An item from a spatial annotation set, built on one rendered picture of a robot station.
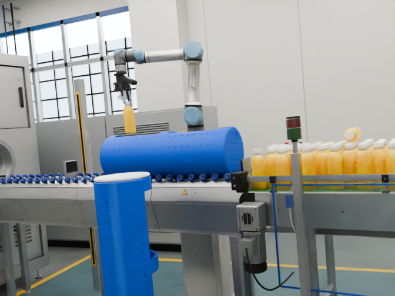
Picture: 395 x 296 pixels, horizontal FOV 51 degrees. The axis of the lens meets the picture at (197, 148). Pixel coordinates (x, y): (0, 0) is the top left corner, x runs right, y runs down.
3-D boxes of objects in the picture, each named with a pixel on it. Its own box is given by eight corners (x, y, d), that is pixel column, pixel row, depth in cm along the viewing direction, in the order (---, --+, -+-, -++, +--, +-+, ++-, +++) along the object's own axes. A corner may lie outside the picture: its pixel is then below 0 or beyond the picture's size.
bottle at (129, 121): (130, 133, 269) (126, 103, 268) (123, 134, 274) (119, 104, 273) (138, 132, 274) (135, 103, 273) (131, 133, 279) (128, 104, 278)
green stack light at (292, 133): (289, 138, 184) (288, 128, 184) (303, 138, 181) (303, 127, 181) (285, 140, 179) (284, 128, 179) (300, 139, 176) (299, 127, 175)
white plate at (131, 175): (111, 181, 187) (112, 183, 188) (160, 172, 206) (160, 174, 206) (83, 178, 208) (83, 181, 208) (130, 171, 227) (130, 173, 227)
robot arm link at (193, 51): (203, 125, 279) (203, 43, 275) (201, 125, 264) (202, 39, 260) (185, 124, 280) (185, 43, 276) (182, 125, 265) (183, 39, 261)
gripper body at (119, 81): (121, 91, 279) (119, 74, 279) (131, 90, 275) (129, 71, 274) (113, 91, 273) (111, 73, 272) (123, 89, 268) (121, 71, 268)
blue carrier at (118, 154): (127, 177, 287) (126, 137, 288) (245, 175, 245) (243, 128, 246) (99, 180, 262) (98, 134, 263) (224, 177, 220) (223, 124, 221)
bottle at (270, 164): (265, 189, 212) (262, 151, 211) (268, 187, 219) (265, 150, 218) (279, 189, 209) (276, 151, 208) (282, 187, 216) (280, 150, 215)
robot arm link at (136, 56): (144, 50, 278) (128, 52, 279) (140, 47, 267) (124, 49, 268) (145, 61, 279) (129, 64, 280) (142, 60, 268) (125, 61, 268)
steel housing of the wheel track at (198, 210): (19, 216, 347) (14, 175, 346) (265, 227, 244) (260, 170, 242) (-13, 224, 322) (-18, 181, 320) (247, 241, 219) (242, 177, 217)
